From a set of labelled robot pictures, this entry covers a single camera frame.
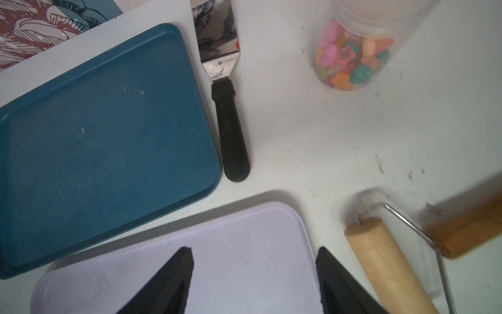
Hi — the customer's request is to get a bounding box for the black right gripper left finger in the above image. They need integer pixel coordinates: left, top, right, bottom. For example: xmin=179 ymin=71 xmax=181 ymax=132
xmin=118 ymin=247 xmax=194 ymax=314

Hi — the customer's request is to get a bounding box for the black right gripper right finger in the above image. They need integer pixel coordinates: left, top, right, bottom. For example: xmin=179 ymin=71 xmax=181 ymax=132
xmin=212 ymin=78 xmax=251 ymax=183

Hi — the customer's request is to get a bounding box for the lilac silicone mat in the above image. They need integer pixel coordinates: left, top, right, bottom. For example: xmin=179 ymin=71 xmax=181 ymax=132
xmin=31 ymin=202 xmax=322 ymax=313

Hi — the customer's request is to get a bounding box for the wooden rolling pin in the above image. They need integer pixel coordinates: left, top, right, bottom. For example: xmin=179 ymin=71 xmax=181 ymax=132
xmin=345 ymin=198 xmax=501 ymax=313

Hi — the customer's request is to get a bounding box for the teal plastic tray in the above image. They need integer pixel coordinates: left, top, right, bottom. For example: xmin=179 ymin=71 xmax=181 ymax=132
xmin=1 ymin=24 xmax=222 ymax=279

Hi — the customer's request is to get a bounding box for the clear cup with candies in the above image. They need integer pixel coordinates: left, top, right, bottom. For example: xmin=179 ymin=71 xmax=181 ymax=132
xmin=315 ymin=0 xmax=437 ymax=91

